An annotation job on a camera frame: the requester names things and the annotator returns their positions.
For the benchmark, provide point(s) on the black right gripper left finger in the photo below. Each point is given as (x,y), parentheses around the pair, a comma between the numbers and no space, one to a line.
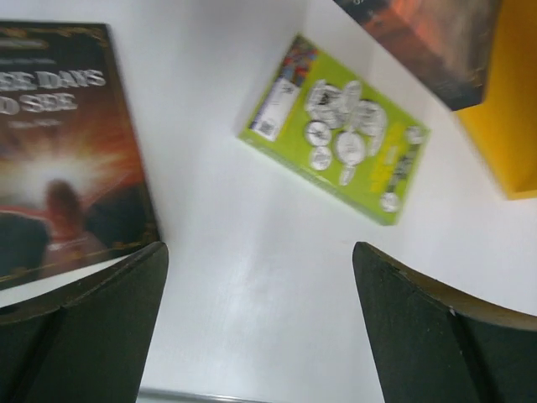
(87,341)

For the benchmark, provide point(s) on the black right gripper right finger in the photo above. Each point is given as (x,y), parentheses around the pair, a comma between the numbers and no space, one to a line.
(434,343)

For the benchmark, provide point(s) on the Three Days To See book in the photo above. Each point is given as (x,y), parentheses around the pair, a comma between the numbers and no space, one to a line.
(73,188)

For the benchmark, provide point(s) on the Tale Of Two Cities book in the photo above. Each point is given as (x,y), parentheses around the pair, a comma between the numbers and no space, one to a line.
(445,44)

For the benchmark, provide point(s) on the yellow wooden shelf box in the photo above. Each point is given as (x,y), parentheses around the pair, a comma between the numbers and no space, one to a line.
(503,127)

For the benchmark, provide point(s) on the green comic book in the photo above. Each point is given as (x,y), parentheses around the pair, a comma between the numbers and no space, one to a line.
(324,122)

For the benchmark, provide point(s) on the aluminium mounting rail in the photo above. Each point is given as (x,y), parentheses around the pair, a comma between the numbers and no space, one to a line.
(155,395)

